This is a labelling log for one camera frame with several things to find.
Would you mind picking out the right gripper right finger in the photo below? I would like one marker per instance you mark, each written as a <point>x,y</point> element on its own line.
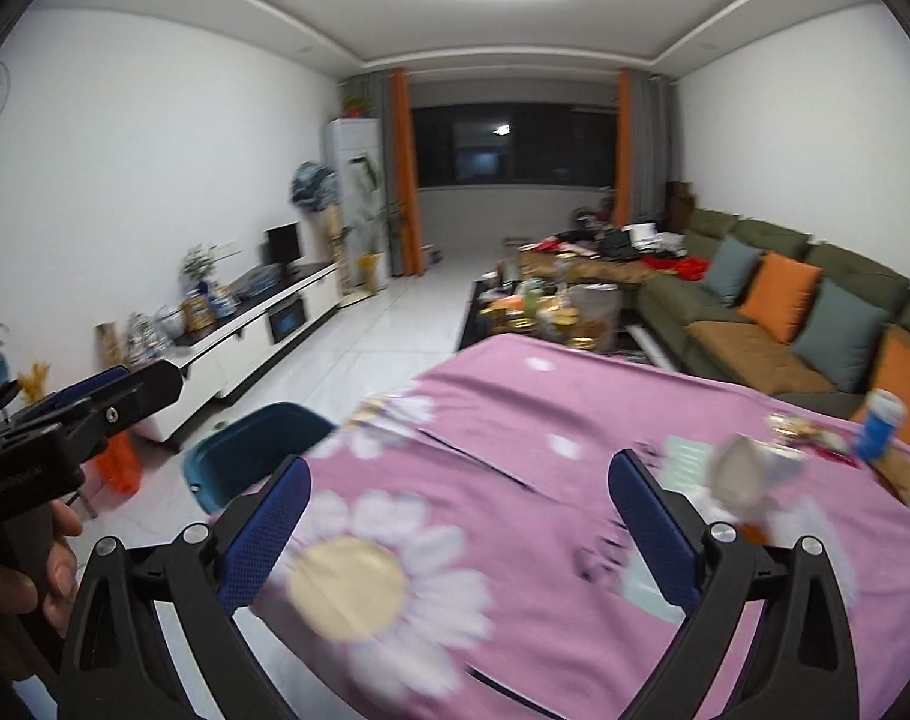
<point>801,663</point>

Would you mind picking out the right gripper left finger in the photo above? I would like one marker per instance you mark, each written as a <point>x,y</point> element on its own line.
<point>116,662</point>

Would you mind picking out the teal trash bin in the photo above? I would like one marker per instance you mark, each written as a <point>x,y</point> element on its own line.
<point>229,461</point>

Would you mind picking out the person's left hand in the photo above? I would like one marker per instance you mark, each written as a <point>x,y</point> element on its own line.
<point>52,596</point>

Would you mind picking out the orange plastic bag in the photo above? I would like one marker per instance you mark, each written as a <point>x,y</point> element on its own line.
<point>119,466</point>

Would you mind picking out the white ceramic jar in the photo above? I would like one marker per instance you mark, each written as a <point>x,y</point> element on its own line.
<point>171,320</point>

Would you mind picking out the white TV cabinet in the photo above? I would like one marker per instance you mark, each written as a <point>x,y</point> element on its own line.
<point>218,366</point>

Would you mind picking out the brown snack wrapper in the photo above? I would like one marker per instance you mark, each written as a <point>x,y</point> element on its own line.
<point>893,472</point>

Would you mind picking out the red snack packet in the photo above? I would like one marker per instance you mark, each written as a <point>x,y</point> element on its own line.
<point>832,455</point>

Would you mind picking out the small snack packet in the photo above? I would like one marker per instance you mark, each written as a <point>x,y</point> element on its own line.
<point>793,428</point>

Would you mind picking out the small vase plant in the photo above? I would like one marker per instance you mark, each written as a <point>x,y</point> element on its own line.
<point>197,268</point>

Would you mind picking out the blue lidded cup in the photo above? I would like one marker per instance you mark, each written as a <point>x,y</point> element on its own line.
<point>885,413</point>

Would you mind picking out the orange cushion near end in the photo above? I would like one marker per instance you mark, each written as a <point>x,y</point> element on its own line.
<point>904,393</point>

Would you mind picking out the small black monitor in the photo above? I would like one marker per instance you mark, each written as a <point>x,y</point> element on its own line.
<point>282,245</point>

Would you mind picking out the grey-blue cushion middle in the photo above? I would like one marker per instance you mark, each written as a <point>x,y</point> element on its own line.
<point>840,336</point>

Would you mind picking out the green sectional sofa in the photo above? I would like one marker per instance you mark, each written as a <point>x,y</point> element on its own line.
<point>711,340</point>

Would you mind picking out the pink floral tablecloth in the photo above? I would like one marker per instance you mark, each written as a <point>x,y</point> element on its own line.
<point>460,556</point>

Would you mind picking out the orange cushion near window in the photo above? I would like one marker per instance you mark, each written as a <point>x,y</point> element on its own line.
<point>780,296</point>

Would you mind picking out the covered standing fan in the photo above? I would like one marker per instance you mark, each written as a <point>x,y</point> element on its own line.
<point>315,191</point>

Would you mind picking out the grey-blue cushion near window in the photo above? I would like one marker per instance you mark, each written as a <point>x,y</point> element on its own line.
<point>730,270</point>

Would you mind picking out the tall potted plant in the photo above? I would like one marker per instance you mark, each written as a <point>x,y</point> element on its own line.
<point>367,216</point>

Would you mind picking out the white standing air conditioner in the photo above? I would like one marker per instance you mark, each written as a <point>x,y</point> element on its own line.
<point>353,149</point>

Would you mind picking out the clothes pile on sofa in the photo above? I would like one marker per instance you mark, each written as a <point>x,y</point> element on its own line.
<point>631,254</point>

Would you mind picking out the black coffee table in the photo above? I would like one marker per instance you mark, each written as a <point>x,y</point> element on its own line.
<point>478,326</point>

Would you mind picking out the plant on air conditioner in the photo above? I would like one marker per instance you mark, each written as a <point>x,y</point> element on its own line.
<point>355,106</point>

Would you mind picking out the left orange grey curtain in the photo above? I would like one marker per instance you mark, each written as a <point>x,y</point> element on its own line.
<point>385,96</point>

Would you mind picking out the orange grey curtain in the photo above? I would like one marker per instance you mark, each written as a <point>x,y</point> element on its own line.
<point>385,96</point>
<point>647,145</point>

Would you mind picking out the dark window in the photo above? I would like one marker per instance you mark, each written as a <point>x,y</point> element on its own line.
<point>515,143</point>

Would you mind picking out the right orange grey curtain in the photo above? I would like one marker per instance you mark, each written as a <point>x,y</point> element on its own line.
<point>647,145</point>

